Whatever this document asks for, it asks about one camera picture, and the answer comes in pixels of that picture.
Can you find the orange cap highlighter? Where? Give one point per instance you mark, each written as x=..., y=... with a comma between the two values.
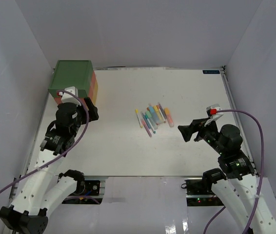
x=169, y=118

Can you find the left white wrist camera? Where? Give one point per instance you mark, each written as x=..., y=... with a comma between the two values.
x=66, y=97

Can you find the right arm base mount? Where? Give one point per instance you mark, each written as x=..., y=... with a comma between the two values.
x=197, y=194

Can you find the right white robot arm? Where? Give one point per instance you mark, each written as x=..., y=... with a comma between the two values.
x=234, y=182

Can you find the teal highlighter marker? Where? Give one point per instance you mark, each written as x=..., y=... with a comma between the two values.
x=154, y=125

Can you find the green top drawer box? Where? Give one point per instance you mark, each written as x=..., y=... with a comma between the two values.
x=68, y=73

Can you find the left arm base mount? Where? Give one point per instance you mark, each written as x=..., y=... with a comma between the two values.
x=88, y=192

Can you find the yellow cap thin pen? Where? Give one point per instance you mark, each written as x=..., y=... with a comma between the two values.
x=140, y=124

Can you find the yellow highlighter marker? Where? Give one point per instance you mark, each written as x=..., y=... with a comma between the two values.
x=160, y=119

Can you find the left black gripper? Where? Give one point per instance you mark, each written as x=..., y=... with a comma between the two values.
x=93, y=114

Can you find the stacked orange yellow drawers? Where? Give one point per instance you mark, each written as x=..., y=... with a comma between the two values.
x=92, y=91

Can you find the blue thin pen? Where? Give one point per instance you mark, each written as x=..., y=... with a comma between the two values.
x=149, y=124

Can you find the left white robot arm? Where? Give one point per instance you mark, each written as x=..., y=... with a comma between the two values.
x=30, y=210

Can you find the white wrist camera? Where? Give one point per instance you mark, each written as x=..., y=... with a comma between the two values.
x=213, y=113
x=66, y=97

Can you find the blue logo sticker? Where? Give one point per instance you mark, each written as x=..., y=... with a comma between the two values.
x=211, y=71

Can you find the purple cap thin pen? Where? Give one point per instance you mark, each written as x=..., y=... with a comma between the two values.
x=162, y=112

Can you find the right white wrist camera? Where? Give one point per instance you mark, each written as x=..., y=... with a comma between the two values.
x=213, y=113

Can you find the light blue highlighter marker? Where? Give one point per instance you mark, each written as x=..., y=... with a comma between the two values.
x=155, y=116

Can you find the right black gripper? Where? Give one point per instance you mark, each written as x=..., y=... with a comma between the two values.
x=187, y=130

